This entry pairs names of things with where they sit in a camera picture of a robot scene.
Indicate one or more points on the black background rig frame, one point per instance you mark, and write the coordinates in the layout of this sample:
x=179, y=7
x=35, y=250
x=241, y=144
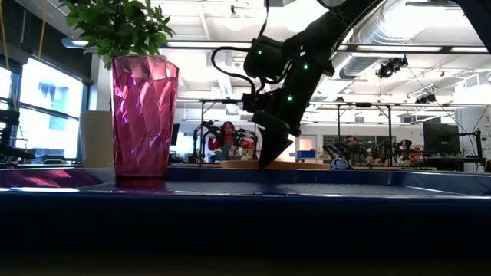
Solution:
x=228, y=101
x=362, y=104

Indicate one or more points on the large window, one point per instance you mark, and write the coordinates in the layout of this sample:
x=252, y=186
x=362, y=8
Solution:
x=50, y=96

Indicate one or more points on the person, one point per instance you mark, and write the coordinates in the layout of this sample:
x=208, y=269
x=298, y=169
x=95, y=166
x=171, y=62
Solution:
x=351, y=143
x=229, y=140

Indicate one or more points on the green plant in white pot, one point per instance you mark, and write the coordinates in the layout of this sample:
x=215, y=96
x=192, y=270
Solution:
x=115, y=27

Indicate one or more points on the blue plastic tray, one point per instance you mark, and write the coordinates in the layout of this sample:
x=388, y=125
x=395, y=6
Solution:
x=245, y=222

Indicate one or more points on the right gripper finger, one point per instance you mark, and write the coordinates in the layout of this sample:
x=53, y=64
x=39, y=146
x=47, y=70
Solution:
x=272, y=149

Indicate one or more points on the blue background box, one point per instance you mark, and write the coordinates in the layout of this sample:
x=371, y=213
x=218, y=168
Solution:
x=306, y=154

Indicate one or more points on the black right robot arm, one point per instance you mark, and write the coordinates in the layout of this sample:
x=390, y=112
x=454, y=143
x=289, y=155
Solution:
x=337, y=23

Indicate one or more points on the pink faceted plastic cup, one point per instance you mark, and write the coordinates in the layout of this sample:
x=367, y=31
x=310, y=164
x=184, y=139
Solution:
x=144, y=122

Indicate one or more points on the orange plate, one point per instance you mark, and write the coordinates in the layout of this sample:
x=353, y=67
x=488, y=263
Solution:
x=307, y=165

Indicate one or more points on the round white ceiling lamp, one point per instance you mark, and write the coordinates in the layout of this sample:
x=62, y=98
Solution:
x=234, y=22

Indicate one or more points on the black ceiling camera cluster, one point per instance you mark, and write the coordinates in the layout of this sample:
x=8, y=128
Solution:
x=389, y=68
x=426, y=99

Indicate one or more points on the blue white round object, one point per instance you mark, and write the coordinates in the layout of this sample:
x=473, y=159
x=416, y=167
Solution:
x=340, y=164

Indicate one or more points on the black computer monitor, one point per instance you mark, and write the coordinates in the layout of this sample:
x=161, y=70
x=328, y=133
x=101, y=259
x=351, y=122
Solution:
x=441, y=138

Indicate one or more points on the long ceiling light strip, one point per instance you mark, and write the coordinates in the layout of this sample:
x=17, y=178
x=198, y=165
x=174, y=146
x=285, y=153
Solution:
x=207, y=44

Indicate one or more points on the silver spiral ceiling duct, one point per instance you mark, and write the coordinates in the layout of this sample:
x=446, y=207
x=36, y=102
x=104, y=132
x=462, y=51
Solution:
x=387, y=32

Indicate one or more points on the grey pendant lamp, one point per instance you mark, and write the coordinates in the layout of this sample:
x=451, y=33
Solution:
x=76, y=43

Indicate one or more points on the background black robot arm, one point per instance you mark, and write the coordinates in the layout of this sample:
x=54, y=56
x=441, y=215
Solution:
x=209, y=128

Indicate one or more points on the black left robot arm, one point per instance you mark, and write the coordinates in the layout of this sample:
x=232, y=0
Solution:
x=7, y=117

